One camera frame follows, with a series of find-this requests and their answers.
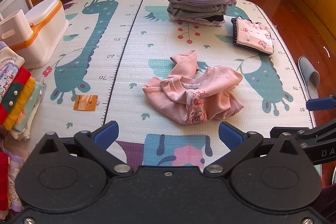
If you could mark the stack of grey purple clothes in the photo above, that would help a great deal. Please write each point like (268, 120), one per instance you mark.
(197, 1)

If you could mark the grey slipper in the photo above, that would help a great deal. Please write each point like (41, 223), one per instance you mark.
(309, 77)

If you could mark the animal print play mat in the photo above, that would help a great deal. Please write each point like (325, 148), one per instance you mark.
(157, 56)

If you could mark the translucent white plastic container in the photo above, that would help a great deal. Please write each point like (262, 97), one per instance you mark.
(13, 2)

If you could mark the pink sweatshirt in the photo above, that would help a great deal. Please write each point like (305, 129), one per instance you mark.
(218, 87)

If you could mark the folded pink floral garment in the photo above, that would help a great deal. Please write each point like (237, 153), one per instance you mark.
(252, 35)

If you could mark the white orange storage box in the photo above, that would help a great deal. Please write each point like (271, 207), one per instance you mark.
(50, 29)

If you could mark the orange card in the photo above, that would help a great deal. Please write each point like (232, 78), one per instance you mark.
(85, 102)

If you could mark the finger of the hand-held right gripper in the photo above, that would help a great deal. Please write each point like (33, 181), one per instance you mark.
(321, 103)
(315, 132)

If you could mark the folded dark striped garment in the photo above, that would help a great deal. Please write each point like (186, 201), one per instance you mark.
(234, 29)

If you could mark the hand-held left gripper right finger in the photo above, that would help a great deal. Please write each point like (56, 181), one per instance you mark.
(231, 134)

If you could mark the pile of pastel printed cloths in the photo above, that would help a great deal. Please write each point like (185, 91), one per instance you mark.
(14, 182)

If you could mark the row of colourful folded clothes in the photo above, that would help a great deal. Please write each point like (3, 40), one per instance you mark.
(15, 98)

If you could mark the white paper scrap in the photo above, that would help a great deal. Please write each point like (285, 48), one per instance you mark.
(326, 52)

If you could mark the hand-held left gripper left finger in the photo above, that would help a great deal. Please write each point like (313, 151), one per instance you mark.
(106, 132)

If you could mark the small white plastic bin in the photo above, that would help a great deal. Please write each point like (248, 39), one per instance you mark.
(13, 29)

